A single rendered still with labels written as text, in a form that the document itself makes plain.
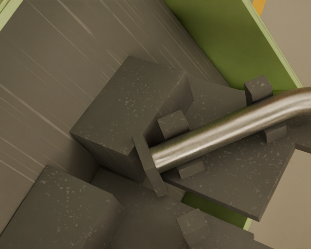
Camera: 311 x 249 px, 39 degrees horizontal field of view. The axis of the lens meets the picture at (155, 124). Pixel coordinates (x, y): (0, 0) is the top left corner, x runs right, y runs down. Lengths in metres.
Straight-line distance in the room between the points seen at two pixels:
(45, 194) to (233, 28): 0.33
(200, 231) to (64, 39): 0.26
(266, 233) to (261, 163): 2.07
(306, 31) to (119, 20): 2.26
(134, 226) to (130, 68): 0.19
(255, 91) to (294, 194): 2.30
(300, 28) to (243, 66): 2.04
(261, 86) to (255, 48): 0.15
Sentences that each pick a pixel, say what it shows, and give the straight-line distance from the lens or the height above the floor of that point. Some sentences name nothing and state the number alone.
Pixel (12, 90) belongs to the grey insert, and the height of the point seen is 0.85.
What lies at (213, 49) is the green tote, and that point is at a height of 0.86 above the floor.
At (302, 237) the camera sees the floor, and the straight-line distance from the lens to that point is 2.95.
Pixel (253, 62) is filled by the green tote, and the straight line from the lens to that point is 0.66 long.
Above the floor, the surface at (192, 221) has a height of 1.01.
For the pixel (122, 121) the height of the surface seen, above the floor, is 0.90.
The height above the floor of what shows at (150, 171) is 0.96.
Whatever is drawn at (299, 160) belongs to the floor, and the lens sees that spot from 2.76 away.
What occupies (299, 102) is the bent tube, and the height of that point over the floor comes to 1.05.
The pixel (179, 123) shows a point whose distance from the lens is 0.47.
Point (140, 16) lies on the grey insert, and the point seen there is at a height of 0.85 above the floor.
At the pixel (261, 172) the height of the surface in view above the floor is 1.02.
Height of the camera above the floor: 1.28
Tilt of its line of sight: 46 degrees down
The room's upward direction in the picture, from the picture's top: 96 degrees clockwise
